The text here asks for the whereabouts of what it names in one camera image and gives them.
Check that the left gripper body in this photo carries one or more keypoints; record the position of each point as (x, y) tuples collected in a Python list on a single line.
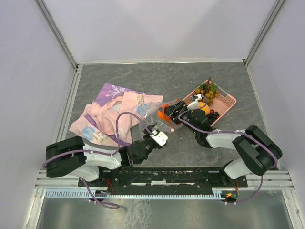
[(148, 140)]

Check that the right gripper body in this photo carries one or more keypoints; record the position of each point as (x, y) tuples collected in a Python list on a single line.
[(182, 108)]

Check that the fake orange persimmon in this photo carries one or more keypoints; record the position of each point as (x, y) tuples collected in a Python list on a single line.
[(161, 114)]

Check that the clear zip top bag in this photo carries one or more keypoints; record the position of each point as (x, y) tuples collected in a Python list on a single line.
[(155, 115)]

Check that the fake peach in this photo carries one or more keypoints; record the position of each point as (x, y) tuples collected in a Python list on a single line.
[(204, 107)]

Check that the fake brown longan bunch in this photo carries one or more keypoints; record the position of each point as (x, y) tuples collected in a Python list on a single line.
[(209, 90)]

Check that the fake dark grape bunch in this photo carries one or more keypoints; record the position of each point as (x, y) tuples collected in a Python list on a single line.
[(213, 116)]

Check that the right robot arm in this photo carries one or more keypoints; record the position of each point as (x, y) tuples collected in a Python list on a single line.
[(258, 153)]

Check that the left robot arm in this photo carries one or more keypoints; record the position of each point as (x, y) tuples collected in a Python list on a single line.
[(74, 157)]

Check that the pink plastic basket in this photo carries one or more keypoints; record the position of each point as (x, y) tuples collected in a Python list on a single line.
[(222, 104)]

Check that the pink purple printed cloth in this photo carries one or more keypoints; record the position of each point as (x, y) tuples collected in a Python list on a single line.
[(100, 122)]

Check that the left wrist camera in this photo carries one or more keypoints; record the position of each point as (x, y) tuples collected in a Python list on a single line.
[(159, 137)]

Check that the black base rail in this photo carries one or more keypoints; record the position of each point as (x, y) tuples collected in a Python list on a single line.
[(165, 180)]

